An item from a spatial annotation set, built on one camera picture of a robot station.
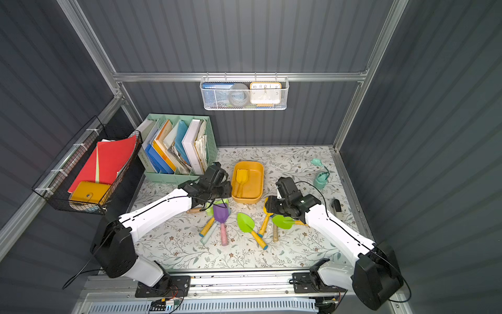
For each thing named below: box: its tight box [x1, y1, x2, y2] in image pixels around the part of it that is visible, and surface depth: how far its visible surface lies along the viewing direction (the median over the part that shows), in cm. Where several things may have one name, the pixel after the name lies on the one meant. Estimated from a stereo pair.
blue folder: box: [144, 143, 175, 175], surface depth 97 cm
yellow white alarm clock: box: [249, 81, 282, 107], surface depth 90 cm
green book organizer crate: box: [137, 113, 218, 184], surface depth 97 cm
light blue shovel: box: [200, 220, 221, 245], surface depth 88 cm
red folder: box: [67, 134, 137, 195], surface depth 75 cm
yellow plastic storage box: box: [231, 160, 265, 205], surface depth 105 cm
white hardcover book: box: [181, 119, 204, 176], surface depth 95 cm
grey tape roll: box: [228, 83, 251, 108], surface depth 90 cm
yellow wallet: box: [69, 181, 112, 204], surface depth 66 cm
